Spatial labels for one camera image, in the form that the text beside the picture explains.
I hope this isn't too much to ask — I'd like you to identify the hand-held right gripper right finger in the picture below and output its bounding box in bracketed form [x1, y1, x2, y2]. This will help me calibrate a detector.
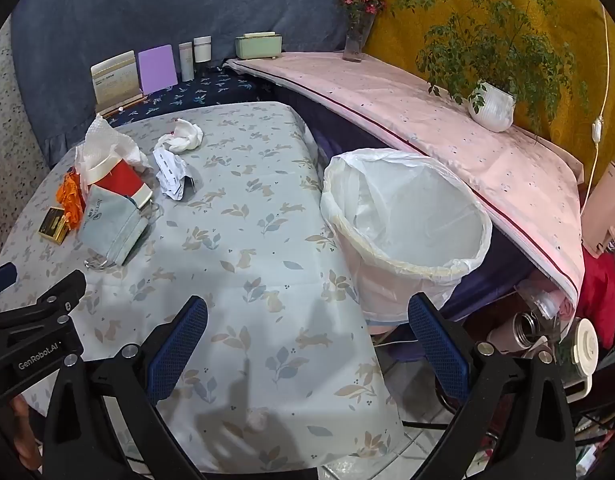
[407, 292, 578, 480]

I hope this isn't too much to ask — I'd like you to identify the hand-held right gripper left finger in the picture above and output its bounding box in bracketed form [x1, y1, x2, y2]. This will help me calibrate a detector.
[42, 295, 211, 480]

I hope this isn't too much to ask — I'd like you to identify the small gold box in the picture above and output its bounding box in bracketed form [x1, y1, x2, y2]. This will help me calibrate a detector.
[38, 206, 71, 245]

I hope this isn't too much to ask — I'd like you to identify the orange plastic wrapper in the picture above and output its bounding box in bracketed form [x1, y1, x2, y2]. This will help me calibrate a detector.
[58, 170, 88, 226]

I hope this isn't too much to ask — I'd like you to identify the red and white paper cup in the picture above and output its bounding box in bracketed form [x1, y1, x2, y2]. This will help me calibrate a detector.
[85, 155, 154, 209]

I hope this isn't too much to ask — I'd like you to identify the bin with white plastic bag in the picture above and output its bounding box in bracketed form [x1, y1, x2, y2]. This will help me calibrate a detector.
[320, 147, 493, 333]

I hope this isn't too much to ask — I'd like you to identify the white plastic wrap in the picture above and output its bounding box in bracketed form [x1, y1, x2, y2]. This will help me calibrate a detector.
[75, 114, 153, 173]

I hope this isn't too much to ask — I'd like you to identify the white paper receipt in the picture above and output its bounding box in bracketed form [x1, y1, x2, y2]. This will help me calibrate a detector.
[155, 148, 197, 200]

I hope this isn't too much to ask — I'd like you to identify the white tissue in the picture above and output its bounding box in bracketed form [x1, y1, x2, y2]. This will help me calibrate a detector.
[154, 118, 204, 155]

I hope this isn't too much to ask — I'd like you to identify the steel flask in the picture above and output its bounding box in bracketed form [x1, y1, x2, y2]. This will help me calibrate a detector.
[490, 310, 558, 358]

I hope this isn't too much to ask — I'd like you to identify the jug with white lid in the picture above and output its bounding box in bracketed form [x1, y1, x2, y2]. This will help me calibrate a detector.
[557, 317, 598, 396]

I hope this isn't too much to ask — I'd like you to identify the red cloth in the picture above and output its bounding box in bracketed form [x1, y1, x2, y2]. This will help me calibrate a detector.
[577, 252, 615, 348]

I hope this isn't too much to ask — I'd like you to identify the white appliance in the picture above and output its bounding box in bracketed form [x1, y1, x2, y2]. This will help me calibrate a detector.
[581, 162, 615, 259]

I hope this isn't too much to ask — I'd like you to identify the beige desk calendar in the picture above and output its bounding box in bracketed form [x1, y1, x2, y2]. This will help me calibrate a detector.
[91, 50, 147, 115]

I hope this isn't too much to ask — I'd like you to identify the purple card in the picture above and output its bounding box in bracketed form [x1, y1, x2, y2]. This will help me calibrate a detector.
[138, 45, 179, 96]

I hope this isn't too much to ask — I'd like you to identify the green plant in white pot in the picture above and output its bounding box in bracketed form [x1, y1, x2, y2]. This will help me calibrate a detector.
[390, 0, 591, 133]

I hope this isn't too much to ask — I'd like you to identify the dark blue floral cloth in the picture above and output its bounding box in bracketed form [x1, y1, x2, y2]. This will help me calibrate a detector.
[108, 67, 268, 128]

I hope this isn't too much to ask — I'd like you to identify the dark purple cloth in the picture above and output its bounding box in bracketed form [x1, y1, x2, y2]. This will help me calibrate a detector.
[278, 85, 538, 321]

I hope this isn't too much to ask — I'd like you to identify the pink patterned cloth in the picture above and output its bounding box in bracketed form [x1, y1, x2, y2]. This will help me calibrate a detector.
[222, 51, 585, 306]

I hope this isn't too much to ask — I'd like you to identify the grey cosmetic tube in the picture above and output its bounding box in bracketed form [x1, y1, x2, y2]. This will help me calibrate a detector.
[178, 42, 195, 82]

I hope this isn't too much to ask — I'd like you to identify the blue-grey backdrop cloth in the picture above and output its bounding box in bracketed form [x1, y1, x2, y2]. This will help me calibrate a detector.
[10, 0, 383, 171]

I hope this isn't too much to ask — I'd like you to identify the pale green tissue box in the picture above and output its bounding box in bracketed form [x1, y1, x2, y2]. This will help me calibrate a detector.
[236, 31, 283, 59]

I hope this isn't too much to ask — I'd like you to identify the glass vase with red flowers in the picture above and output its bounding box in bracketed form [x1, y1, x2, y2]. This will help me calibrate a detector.
[335, 0, 387, 63]

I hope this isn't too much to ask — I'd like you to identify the white cable with switch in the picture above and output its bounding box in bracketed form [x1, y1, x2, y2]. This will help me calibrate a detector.
[580, 0, 613, 211]

